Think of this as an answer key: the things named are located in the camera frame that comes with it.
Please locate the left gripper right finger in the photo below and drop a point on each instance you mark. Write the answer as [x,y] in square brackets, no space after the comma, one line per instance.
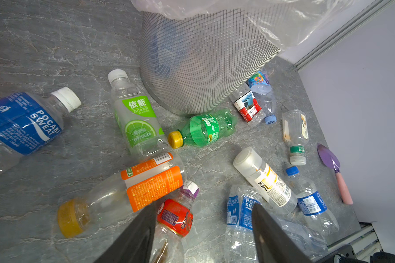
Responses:
[272,243]

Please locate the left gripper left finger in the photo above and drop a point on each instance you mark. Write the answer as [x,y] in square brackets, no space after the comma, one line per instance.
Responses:
[135,243]

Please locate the pocari sweat bottle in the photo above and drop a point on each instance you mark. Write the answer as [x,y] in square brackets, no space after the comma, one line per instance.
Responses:
[239,246]
[29,121]

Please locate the long clear crushed bottle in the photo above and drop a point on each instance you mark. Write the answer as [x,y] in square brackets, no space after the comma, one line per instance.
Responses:
[309,241]

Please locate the grey mesh trash bin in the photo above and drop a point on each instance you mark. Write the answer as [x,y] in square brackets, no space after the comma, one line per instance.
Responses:
[190,66]

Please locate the clear plastic bin liner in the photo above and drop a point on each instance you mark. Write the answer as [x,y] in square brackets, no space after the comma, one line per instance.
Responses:
[285,23]

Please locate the red label small bottle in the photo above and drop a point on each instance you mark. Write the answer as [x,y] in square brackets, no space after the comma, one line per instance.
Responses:
[176,213]

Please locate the small blue-cap water bottle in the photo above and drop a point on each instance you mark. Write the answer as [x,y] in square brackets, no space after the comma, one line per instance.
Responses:
[309,200]

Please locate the orange label bottle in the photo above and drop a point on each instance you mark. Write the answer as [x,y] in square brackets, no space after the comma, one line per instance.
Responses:
[122,194]

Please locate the white yellow label bottle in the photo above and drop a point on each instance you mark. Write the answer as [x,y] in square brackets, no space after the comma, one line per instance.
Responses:
[266,181]

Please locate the green label lime bottle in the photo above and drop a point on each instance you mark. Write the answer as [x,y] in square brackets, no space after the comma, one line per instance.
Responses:
[136,118]

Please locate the cream label green-band bottle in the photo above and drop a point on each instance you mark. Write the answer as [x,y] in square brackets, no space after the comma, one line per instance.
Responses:
[295,134]

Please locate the green soda bottle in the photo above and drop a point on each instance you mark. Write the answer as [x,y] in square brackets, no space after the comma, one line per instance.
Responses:
[202,130]

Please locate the red white label bottle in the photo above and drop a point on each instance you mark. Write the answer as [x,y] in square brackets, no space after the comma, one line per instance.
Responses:
[245,102]

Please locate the colourful label blue-cap bottle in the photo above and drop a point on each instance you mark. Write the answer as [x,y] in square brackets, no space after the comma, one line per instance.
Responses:
[260,86]

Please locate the white slotted cable duct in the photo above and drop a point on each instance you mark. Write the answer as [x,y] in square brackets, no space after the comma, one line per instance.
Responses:
[364,243]

